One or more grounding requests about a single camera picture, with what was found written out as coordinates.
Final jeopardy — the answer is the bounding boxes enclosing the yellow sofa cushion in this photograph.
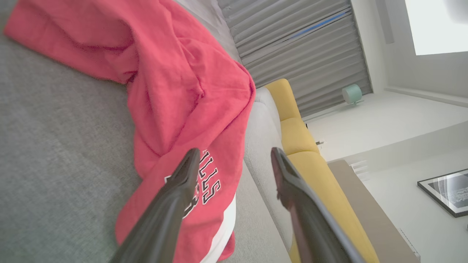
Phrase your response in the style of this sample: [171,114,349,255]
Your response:
[264,79,381,263]

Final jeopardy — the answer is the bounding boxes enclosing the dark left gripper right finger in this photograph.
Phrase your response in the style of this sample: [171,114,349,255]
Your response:
[271,147,367,263]

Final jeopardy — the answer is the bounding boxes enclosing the grey sofa cushion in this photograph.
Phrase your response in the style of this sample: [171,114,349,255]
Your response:
[243,87,294,252]

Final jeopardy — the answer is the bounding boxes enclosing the grey pleated curtain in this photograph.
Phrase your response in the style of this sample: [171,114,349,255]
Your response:
[218,0,373,118]

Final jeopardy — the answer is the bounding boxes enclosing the mint green lamp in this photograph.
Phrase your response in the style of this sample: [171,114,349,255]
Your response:
[342,84,363,106]

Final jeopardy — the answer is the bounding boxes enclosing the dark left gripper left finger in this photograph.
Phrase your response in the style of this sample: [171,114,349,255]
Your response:
[110,148,201,263]

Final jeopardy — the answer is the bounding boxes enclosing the red basketball jersey white sleeves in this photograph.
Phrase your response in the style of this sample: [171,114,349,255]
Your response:
[4,0,256,263]

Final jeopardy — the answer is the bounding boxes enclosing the black framed picture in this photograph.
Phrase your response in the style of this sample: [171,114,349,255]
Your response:
[417,169,468,218]

